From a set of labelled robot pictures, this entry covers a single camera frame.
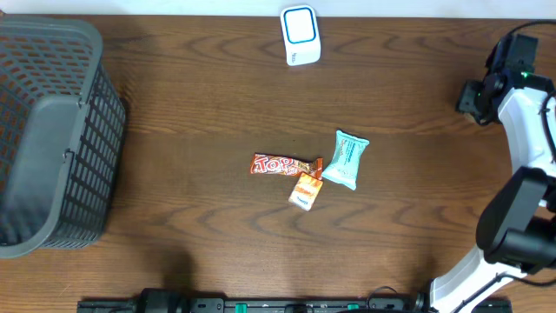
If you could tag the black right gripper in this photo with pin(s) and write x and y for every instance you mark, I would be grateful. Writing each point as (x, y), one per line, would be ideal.
(466, 97)

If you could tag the mint green wipes pack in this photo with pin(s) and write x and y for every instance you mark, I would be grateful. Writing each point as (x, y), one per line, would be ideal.
(344, 166)

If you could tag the orange small box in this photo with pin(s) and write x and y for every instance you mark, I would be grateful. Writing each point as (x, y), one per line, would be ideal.
(305, 192)

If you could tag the red snack wrapper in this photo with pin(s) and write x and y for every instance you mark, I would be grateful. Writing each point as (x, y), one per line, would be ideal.
(286, 166)

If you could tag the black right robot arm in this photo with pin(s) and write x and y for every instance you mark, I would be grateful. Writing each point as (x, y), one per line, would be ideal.
(511, 242)

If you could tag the white barcode scanner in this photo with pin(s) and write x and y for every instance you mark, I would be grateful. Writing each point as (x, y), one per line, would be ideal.
(301, 35)

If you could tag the dark grey plastic basket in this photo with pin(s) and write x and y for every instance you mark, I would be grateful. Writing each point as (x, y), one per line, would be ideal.
(62, 132)

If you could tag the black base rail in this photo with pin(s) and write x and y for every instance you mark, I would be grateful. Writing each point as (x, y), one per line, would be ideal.
(165, 301)

